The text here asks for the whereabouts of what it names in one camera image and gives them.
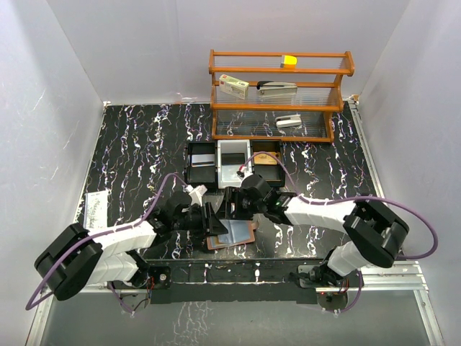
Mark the left black tray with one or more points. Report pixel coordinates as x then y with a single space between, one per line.
207 176

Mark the black tray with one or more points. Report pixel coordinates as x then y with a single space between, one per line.
207 176
273 174

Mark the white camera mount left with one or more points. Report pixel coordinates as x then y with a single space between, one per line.
196 194

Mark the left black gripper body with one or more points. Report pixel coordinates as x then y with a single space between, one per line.
209 218

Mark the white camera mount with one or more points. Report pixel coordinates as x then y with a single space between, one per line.
244 172
196 194

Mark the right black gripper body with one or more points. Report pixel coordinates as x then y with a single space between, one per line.
231 203

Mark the grey black stapler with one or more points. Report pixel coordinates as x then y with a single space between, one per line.
276 88

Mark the silver magnetic stripe card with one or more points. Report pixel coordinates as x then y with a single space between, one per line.
202 160

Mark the right black tray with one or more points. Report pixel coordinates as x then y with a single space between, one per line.
273 174

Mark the pink leather card holder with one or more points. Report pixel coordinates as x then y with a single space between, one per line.
242 232

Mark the yellow sticky note block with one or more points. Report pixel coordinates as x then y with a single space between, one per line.
288 61

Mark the orange wooden shelf rack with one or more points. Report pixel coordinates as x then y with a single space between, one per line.
318 77

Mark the middle white tray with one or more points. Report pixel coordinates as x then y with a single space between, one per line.
231 155

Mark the white paper label sheet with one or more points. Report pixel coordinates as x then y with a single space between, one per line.
95 212

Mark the small white hole punch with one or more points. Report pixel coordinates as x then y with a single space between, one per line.
288 121

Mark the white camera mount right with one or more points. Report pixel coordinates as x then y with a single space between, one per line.
244 172

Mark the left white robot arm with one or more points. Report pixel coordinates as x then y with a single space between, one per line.
79 257

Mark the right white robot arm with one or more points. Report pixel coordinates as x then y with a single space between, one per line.
376 234

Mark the gold card in tray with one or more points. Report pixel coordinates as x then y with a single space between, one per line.
269 158

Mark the silver VIP card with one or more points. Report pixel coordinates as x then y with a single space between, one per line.
222 240

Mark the white staples box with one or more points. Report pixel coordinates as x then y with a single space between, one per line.
233 86

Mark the black front base bar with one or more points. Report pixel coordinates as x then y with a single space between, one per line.
247 280

